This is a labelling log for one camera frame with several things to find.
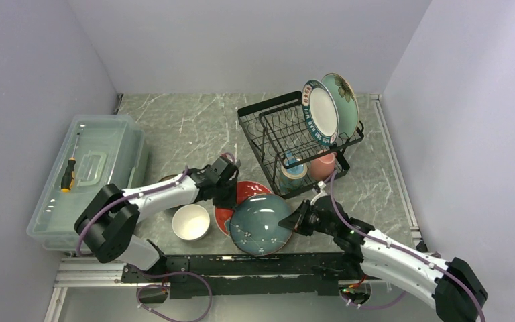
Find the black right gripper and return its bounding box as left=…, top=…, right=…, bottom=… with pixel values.
left=279, top=199, right=337, bottom=236

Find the red rimmed bottom plate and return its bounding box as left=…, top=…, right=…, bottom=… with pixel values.
left=213, top=180, right=272, bottom=236

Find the dark teal plate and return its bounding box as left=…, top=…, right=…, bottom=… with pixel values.
left=229, top=194, right=292, bottom=256

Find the white bowl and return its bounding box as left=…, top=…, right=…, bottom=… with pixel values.
left=172, top=204, right=210, bottom=242

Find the blue mug orange inside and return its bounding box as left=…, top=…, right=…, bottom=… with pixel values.
left=280, top=151, right=308, bottom=193

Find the pink mug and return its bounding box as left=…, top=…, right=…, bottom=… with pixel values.
left=309, top=152, right=336, bottom=181

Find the black wire dish rack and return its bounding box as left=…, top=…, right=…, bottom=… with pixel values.
left=237, top=91, right=364, bottom=199

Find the white plate teal lettered rim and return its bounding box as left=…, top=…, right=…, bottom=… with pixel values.
left=301, top=80, right=339, bottom=146

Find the light blue flower plate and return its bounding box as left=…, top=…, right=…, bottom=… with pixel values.
left=321, top=73, right=359, bottom=137

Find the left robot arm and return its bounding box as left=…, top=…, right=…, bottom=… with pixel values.
left=74, top=152, right=240, bottom=282

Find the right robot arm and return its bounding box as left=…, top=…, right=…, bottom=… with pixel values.
left=278, top=196, right=488, bottom=321

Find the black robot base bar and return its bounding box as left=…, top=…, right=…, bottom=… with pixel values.
left=121, top=252, right=365, bottom=299

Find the clear plastic storage box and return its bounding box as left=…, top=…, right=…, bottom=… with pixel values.
left=26, top=115, right=149, bottom=252

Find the yellow black screwdriver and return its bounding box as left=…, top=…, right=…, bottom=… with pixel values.
left=60, top=133, right=80, bottom=193

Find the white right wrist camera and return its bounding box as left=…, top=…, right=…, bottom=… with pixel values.
left=310, top=180, right=330, bottom=205

